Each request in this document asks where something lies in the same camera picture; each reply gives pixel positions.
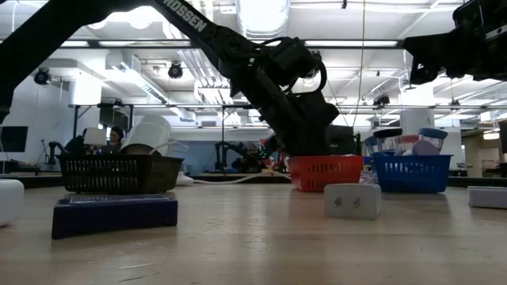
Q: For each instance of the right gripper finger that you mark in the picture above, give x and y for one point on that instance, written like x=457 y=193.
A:
x=429 y=53

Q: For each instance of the lavender sand timer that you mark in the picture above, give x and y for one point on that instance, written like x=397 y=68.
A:
x=425 y=149

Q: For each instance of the white digital clock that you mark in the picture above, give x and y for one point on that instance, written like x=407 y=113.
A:
x=489 y=198

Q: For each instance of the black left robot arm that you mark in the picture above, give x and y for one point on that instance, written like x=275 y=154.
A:
x=222 y=43

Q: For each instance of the red background robot arm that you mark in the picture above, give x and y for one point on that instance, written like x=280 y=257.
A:
x=271 y=156

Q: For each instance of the black background robot arm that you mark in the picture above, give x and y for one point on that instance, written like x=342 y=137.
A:
x=227 y=152
x=53 y=150

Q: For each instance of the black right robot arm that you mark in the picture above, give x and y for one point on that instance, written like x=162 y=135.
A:
x=500 y=39

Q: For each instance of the black background monitor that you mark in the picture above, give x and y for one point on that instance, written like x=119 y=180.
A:
x=342 y=140
x=14 y=138

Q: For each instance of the red plastic basket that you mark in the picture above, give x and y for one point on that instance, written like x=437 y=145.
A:
x=325 y=174

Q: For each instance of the LED light bar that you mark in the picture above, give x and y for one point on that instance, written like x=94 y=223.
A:
x=119 y=43
x=350 y=43
x=75 y=43
x=261 y=41

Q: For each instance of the blue plastic basket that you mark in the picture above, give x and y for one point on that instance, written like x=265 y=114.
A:
x=412 y=174

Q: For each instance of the white cylindrical lamp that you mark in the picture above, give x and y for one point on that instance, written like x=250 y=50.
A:
x=148 y=132

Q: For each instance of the black plastic basket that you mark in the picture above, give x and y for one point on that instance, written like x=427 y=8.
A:
x=120 y=174

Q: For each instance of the navy digital clock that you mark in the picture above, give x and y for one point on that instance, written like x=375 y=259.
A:
x=115 y=217

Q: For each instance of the black aluminium rig frame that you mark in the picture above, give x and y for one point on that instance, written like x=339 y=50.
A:
x=356 y=43

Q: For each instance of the black background rig frame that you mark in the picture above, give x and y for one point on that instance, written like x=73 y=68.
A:
x=223 y=126

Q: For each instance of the silver ceiling duct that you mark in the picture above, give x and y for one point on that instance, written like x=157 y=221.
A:
x=263 y=20

